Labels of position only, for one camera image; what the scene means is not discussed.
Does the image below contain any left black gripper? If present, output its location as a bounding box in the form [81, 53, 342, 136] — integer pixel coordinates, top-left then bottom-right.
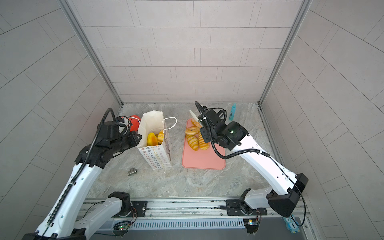
[109, 130, 145, 155]

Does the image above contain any ridged spiral bread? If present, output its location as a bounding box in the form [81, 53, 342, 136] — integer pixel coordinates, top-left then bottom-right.
[198, 132, 210, 150]

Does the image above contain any orange oval bread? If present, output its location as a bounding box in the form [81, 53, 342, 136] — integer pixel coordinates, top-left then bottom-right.
[147, 133, 158, 146]

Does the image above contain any white paper bag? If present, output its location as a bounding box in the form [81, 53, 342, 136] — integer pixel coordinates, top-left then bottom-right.
[137, 111, 177, 170]

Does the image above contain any bundt ring bread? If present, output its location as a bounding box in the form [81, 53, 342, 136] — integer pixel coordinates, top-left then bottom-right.
[157, 131, 164, 145]

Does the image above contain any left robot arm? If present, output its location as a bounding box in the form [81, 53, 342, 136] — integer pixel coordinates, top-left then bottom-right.
[23, 108, 142, 240]

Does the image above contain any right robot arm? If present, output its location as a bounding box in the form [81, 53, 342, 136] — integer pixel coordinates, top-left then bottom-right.
[193, 102, 309, 218]

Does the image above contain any small ridged bread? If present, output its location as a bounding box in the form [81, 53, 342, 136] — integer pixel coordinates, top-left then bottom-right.
[186, 135, 199, 151]

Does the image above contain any round scored bun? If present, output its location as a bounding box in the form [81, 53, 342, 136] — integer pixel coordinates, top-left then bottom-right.
[191, 119, 203, 128]

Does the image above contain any red shark plush toy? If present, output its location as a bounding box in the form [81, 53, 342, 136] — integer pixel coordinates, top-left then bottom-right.
[128, 115, 141, 132]

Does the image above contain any teal bottle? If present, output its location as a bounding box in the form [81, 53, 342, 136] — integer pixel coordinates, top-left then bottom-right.
[229, 103, 237, 121]

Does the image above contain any small metal fitting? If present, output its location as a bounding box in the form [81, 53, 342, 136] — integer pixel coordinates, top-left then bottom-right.
[127, 168, 138, 176]

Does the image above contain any pink tray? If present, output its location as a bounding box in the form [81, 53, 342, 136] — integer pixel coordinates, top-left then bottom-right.
[182, 137, 226, 170]

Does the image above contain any blue owl number tag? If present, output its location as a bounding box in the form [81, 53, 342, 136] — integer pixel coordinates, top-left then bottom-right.
[283, 217, 300, 234]

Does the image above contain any braided ring bread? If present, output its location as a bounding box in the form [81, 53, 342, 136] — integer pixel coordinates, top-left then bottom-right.
[185, 126, 200, 136]

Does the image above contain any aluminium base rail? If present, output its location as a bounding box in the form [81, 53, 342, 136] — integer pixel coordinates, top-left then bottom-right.
[58, 184, 311, 232]

